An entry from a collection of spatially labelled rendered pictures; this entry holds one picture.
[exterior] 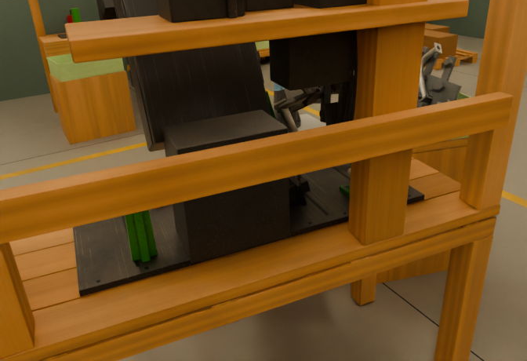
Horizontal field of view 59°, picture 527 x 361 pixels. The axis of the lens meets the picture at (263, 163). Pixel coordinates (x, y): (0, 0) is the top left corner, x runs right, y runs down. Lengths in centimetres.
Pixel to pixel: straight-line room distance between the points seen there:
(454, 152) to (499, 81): 101
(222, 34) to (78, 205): 43
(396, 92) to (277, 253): 55
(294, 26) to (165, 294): 73
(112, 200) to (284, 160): 38
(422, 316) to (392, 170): 132
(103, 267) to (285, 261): 50
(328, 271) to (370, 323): 109
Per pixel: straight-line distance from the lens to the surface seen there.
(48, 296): 136
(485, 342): 248
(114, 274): 133
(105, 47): 90
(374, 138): 117
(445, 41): 720
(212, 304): 125
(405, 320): 248
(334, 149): 111
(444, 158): 244
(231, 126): 125
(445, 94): 246
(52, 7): 686
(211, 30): 93
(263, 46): 734
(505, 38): 147
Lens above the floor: 167
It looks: 25 degrees down
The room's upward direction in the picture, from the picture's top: 3 degrees counter-clockwise
